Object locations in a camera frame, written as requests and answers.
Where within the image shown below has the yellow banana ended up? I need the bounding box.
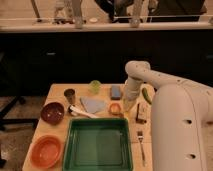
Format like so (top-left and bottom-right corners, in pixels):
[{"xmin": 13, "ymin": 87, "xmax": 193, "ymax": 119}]
[{"xmin": 124, "ymin": 106, "xmax": 130, "ymax": 119}]

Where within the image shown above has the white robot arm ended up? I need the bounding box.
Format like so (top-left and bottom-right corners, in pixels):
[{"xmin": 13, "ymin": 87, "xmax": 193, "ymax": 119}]
[{"xmin": 123, "ymin": 61, "xmax": 213, "ymax": 171}]

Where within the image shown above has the orange bowl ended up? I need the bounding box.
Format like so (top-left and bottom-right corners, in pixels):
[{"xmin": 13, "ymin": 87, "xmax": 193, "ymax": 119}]
[{"xmin": 30, "ymin": 135, "xmax": 62, "ymax": 169}]

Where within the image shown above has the orange fruit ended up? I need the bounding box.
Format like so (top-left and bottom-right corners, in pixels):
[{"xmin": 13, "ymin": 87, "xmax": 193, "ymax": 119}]
[{"xmin": 109, "ymin": 103, "xmax": 121, "ymax": 115}]

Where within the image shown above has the blue sponge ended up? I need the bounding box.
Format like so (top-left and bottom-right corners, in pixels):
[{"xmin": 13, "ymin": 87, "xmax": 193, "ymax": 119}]
[{"xmin": 110, "ymin": 85, "xmax": 121, "ymax": 100}]

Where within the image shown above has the metal fork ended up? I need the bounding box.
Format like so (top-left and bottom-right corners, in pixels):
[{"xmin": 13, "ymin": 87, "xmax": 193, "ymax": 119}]
[{"xmin": 137, "ymin": 131, "xmax": 146, "ymax": 167}]

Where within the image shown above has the blue cloth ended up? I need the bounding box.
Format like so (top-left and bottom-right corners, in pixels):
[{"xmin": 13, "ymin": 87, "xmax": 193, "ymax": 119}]
[{"xmin": 80, "ymin": 97, "xmax": 106, "ymax": 114}]

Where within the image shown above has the green plastic cup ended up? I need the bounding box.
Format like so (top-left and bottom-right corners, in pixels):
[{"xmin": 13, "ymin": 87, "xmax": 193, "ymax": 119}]
[{"xmin": 89, "ymin": 80, "xmax": 101, "ymax": 94}]

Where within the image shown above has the green plastic tray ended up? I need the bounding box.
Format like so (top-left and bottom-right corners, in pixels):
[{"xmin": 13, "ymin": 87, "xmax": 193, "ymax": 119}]
[{"xmin": 62, "ymin": 118, "xmax": 133, "ymax": 171}]

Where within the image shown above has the white spoon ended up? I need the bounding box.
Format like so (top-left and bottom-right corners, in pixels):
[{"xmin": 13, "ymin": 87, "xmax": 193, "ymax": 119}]
[{"xmin": 69, "ymin": 105, "xmax": 98, "ymax": 118}]

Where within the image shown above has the black office chair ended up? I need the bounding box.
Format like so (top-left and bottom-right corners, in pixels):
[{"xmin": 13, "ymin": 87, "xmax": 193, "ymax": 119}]
[{"xmin": 0, "ymin": 49, "xmax": 39, "ymax": 132}]

